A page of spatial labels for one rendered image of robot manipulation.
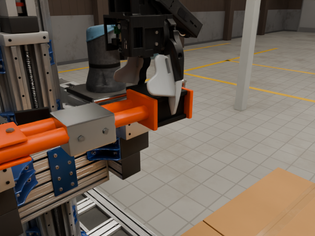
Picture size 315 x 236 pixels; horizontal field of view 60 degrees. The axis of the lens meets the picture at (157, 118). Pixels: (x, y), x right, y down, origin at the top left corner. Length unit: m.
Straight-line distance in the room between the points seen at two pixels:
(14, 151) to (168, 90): 0.22
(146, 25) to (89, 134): 0.16
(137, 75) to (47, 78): 0.56
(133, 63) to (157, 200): 1.70
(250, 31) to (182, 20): 3.21
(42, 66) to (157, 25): 0.66
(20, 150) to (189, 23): 0.30
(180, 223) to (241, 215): 0.78
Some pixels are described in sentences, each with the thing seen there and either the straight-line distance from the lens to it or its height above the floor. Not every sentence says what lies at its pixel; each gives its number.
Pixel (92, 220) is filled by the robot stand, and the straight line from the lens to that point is 1.68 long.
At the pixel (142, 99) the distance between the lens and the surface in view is 0.42.
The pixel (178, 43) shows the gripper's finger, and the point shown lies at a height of 1.28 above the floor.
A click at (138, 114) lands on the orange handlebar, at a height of 1.18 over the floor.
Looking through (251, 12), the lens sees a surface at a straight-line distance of 3.64.
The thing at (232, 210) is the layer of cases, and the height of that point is 0.54.
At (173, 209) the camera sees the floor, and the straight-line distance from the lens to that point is 2.03.
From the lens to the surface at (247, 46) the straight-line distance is 3.67.
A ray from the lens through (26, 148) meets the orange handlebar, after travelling 0.35.
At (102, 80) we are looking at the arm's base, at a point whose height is 1.08.
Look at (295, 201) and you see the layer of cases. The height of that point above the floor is 0.54.
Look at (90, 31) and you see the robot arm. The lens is 1.00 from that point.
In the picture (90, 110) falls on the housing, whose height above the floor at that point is 1.20.
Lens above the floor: 1.33
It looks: 23 degrees down
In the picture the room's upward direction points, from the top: straight up
